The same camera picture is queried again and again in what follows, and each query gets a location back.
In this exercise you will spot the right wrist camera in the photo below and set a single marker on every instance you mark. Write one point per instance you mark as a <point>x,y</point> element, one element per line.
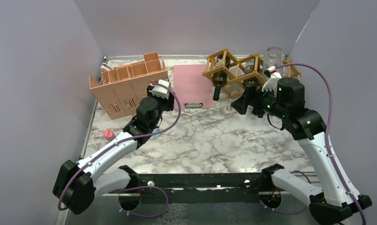
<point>272,77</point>

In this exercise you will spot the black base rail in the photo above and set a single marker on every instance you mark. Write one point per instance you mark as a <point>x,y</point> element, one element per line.
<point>191,188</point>

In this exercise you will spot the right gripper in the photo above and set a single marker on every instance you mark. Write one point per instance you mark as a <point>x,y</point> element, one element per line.
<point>252,96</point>

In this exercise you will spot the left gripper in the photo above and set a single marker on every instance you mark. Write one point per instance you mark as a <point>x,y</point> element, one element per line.
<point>169,102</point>

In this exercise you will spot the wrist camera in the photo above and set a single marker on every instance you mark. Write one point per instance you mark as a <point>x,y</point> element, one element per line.
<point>272,77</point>
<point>160,88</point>

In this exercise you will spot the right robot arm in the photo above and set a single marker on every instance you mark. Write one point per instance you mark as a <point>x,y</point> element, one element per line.
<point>336,199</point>

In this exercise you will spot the dark bottle black cap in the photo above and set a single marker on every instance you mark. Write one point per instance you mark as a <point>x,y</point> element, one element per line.
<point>219,80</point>

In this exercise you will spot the light blue toy package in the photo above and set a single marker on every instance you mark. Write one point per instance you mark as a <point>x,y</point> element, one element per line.
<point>156,135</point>

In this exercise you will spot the peach plastic organizer basket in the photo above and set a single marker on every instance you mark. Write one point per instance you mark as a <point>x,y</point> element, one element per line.
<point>123,87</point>

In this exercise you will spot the large clear glass jar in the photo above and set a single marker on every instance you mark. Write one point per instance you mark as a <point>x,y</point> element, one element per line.
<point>273,56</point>

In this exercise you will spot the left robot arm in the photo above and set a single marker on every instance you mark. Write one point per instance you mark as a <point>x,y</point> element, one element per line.
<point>79,183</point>

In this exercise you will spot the pink capped small bottle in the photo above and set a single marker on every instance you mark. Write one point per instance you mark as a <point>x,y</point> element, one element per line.
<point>109,135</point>

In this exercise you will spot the pink clipboard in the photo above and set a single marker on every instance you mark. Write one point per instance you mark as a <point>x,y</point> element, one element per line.
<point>192,89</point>

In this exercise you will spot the dark bottle silver neck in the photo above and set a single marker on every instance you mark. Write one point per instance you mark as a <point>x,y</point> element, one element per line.
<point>249,68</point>

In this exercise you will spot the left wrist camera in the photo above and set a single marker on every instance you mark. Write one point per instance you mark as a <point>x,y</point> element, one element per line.
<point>160,88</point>

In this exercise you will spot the wooden wine rack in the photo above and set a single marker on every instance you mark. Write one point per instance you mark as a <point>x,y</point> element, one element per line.
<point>224,60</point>

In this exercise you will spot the white item behind basket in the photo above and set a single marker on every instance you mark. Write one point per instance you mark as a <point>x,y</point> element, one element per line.
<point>105,67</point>

